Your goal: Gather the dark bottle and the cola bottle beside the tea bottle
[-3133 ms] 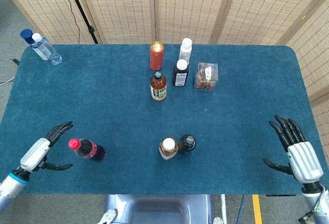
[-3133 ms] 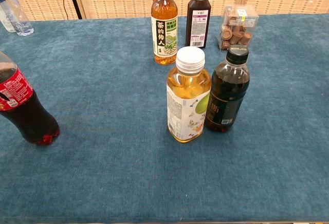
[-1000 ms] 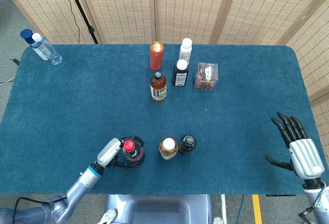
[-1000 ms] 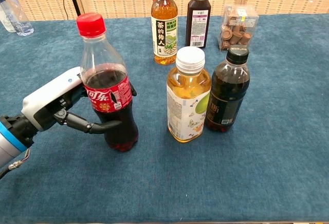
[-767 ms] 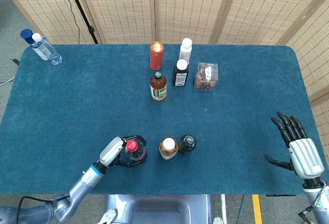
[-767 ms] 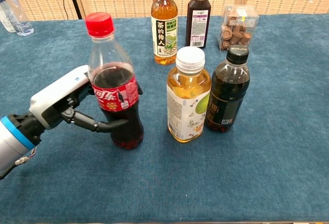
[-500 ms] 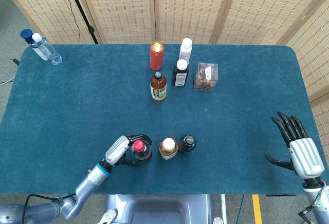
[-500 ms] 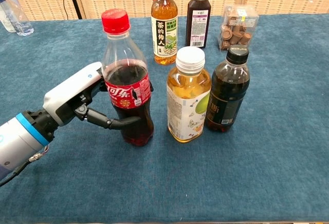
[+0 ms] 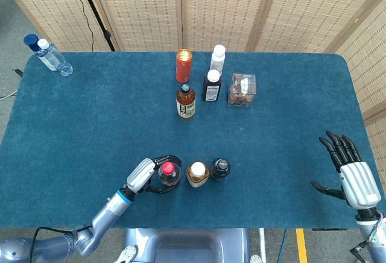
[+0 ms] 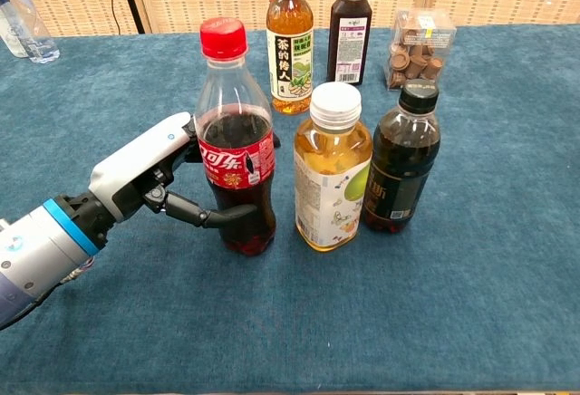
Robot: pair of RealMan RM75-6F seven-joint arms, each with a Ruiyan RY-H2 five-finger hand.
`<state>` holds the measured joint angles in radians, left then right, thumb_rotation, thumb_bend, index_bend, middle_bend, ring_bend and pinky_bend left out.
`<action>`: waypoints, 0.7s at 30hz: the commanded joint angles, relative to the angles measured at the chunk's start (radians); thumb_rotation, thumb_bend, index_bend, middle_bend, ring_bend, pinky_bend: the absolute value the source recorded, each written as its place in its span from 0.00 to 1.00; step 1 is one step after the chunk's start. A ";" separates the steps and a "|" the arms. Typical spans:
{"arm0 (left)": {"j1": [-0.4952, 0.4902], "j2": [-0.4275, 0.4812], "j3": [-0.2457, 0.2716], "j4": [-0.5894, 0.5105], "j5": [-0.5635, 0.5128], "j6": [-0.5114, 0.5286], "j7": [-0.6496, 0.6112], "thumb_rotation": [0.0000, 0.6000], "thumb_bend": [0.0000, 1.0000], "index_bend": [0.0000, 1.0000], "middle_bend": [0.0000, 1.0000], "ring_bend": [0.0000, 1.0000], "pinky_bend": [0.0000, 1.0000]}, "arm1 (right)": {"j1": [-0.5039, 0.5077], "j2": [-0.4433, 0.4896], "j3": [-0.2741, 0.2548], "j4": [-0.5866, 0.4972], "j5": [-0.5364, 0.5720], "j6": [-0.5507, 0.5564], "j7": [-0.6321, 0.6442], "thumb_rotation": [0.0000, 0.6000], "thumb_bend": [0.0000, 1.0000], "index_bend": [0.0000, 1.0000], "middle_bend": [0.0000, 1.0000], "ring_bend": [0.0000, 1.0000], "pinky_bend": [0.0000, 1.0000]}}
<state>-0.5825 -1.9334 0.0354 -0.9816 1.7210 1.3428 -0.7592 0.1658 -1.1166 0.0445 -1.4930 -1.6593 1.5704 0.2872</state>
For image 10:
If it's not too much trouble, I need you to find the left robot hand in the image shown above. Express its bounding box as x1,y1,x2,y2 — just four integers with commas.
88,111,282,229

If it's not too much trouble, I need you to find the cola bottle with red label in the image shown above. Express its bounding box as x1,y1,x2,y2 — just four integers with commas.
193,17,277,257

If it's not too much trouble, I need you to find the black-capped dark drink bottle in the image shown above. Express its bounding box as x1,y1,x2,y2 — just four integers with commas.
362,80,442,235

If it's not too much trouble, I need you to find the white-capped yellow juice bottle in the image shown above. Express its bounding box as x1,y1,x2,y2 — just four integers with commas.
293,81,375,253

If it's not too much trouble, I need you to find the amber tea bottle black cap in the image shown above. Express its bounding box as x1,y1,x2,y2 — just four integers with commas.
265,0,315,116

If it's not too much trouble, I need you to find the clear water bottle blue label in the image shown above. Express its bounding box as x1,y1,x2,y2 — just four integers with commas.
0,0,61,64

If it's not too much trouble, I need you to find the clear plastic water bottle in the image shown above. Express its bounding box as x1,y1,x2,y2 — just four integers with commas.
0,3,29,59

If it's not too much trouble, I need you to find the blue table cloth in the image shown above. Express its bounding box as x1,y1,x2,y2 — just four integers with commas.
0,23,580,392

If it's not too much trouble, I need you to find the dark purple juice bottle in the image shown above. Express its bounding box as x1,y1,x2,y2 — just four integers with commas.
326,0,374,87

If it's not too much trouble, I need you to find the clear box of brown cups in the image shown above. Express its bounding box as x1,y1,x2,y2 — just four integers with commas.
383,8,458,92

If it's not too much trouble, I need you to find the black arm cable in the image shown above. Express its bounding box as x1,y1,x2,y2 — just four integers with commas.
0,256,94,332

